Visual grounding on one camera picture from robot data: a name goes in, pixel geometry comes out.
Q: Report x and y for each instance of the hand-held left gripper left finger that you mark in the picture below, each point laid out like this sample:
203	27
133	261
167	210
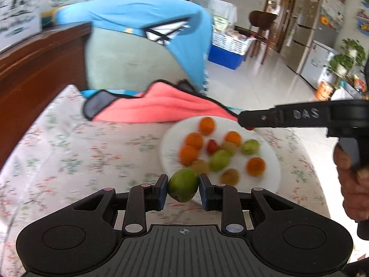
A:
162	192

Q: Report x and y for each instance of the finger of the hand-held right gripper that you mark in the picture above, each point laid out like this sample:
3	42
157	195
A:
256	118

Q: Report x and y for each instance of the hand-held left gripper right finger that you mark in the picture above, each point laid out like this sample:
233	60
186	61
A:
206	193

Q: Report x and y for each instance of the red cherry tomato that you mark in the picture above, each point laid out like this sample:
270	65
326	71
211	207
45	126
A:
212	146
250	128

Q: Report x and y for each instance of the green jujube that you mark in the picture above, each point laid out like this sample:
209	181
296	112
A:
183	185
220	160
250	147

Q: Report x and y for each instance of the brown kiwi fruit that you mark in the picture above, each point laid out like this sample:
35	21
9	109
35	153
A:
199	166
229	147
229	176

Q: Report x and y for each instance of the orange tangerine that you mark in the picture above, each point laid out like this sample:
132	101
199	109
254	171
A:
255	166
188	154
207	125
233	138
194	140

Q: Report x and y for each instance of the white plate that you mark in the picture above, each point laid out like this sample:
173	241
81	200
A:
171	147

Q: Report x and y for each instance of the person's right hand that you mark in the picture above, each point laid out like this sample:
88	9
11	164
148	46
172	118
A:
351	190

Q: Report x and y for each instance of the orange bucket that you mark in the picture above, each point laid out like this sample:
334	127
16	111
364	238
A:
324	91

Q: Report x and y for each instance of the potted green plant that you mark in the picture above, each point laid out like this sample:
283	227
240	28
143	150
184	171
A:
346	60

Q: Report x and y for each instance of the white freezer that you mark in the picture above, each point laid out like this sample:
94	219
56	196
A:
317	63

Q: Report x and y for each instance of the blue plastic bin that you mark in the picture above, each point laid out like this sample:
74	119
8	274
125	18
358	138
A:
224	59

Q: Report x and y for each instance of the white plastic basket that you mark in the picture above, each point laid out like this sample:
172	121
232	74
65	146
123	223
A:
230	41

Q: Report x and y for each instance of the pink cloth with black trim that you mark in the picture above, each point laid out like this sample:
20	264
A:
161	106

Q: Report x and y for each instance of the dark wooden chair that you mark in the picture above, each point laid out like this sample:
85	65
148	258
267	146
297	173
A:
261	20

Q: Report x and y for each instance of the silver refrigerator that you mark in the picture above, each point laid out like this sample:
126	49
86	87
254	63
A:
311	20

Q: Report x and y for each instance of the wooden door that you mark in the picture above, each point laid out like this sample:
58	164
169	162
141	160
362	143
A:
281	14

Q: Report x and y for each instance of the table with white cloth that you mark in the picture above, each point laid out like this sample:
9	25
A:
216	8

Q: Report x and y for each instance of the pale green cushion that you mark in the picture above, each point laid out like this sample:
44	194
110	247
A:
121	60

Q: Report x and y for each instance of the dark wooden headboard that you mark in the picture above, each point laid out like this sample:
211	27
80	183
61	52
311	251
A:
34	78

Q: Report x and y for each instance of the white printed carton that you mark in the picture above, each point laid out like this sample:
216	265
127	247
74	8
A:
17	14

